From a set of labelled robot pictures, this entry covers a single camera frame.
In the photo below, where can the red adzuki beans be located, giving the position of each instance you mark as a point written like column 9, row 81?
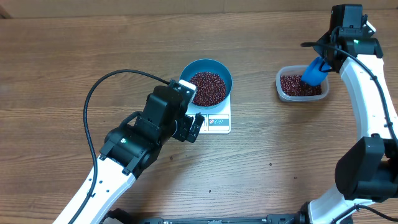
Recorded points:
column 211, row 89

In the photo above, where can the blue plastic measuring scoop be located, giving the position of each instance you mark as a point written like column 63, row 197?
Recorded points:
column 316, row 72

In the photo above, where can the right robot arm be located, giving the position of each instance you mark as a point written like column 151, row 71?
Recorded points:
column 367, row 173

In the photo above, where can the clear plastic container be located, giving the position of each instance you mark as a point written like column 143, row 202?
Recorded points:
column 298, row 70

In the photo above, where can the white digital kitchen scale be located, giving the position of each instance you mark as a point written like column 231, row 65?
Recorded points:
column 217, row 117

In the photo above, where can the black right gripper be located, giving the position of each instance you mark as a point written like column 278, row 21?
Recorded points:
column 321, row 47

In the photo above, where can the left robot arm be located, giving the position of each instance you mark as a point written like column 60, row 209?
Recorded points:
column 131, row 148

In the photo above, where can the teal metal bowl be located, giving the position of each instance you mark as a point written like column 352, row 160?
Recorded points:
column 208, row 65

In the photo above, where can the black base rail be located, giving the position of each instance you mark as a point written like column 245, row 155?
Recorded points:
column 119, row 216

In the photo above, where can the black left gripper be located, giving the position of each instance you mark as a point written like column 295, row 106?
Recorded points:
column 185, row 123

